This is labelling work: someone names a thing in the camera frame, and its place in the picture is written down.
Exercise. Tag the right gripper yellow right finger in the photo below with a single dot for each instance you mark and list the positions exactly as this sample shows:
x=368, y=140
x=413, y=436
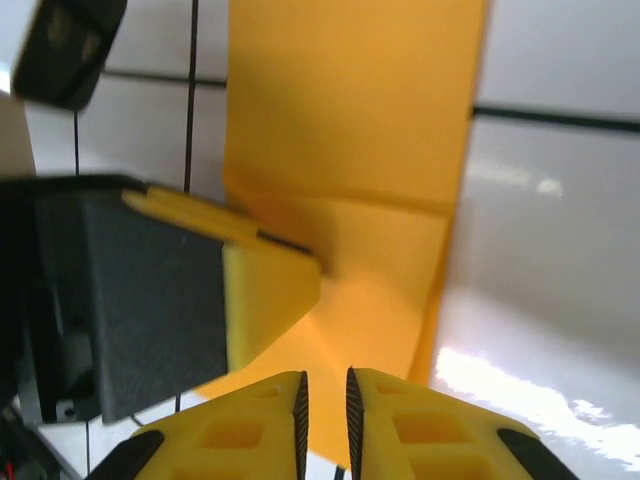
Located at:
x=425, y=440

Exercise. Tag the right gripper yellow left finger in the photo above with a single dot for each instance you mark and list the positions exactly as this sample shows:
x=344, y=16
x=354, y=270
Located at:
x=225, y=435

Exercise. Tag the yellow square paper sheet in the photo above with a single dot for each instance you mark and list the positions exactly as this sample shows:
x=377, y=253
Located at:
x=350, y=125

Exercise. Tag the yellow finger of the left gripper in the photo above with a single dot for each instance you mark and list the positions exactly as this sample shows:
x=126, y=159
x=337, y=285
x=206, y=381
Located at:
x=200, y=217
x=265, y=300

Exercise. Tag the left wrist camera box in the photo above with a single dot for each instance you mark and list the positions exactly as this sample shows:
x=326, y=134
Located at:
x=65, y=50

